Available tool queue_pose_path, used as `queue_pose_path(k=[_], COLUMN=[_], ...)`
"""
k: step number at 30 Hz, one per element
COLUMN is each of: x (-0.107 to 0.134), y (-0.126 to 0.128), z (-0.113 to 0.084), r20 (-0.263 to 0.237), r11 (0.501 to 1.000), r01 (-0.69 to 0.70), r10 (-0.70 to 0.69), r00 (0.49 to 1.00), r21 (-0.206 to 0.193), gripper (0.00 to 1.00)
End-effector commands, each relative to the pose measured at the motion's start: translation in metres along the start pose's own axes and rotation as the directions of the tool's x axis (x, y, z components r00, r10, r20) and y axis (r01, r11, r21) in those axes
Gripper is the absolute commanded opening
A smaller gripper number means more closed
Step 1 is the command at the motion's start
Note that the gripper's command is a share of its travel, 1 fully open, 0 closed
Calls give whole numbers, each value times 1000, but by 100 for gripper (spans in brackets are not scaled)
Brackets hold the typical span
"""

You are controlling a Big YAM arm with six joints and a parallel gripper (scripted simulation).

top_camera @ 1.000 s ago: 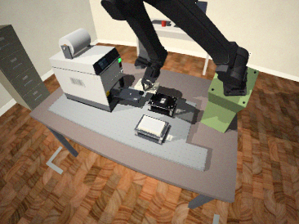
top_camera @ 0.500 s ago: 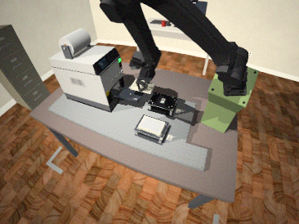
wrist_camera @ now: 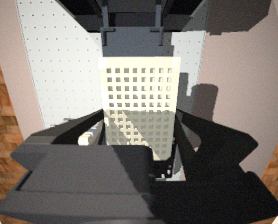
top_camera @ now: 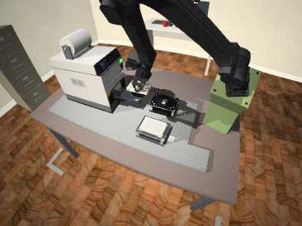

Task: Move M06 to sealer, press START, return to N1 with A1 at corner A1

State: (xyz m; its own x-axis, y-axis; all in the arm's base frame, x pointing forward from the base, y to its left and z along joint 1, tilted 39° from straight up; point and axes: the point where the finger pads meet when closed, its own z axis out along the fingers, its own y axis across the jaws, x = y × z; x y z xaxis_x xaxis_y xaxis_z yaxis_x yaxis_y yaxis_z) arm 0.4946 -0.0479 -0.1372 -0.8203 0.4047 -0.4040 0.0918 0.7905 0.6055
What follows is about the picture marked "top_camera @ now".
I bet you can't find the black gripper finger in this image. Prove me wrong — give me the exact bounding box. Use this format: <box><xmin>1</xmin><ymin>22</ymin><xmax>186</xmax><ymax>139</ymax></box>
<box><xmin>132</xmin><ymin>83</ymin><xmax>144</xmax><ymax>92</ymax></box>

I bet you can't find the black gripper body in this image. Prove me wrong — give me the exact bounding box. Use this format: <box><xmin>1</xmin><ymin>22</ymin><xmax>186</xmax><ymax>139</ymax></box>
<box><xmin>132</xmin><ymin>67</ymin><xmax>152</xmax><ymax>86</ymax></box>

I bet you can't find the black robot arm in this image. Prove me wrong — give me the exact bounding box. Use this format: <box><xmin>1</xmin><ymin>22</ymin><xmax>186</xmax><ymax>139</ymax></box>
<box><xmin>99</xmin><ymin>0</ymin><xmax>251</xmax><ymax>97</ymax></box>

